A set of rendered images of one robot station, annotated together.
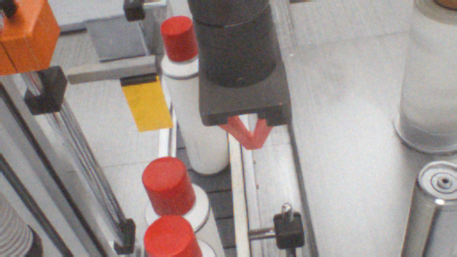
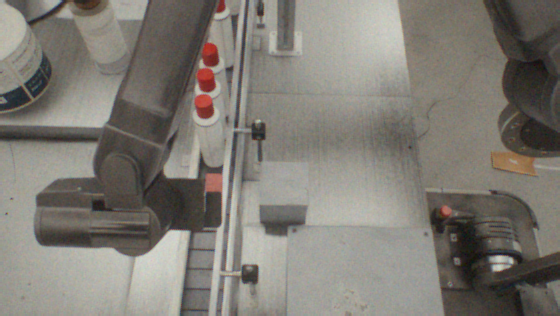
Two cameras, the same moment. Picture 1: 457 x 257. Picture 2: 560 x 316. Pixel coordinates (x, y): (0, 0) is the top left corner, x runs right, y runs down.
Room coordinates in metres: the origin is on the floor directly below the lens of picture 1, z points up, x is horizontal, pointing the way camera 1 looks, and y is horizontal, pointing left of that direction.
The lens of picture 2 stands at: (1.23, 0.11, 1.77)
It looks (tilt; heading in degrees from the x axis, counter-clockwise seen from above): 59 degrees down; 176
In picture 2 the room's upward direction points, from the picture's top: 1 degrees clockwise
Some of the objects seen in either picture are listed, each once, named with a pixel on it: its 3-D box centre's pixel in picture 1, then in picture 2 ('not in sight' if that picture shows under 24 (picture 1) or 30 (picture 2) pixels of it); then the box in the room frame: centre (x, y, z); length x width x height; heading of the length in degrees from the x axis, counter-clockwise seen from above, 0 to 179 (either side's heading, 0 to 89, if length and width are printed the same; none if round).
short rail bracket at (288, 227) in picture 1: (289, 236); not in sight; (0.28, -0.04, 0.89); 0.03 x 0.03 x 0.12; 85
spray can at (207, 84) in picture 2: not in sight; (211, 106); (0.63, 0.01, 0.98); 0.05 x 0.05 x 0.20
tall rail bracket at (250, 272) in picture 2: not in sight; (239, 281); (0.98, 0.06, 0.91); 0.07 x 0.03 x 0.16; 85
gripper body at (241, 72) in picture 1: (236, 44); not in sight; (0.31, -0.02, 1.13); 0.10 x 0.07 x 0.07; 175
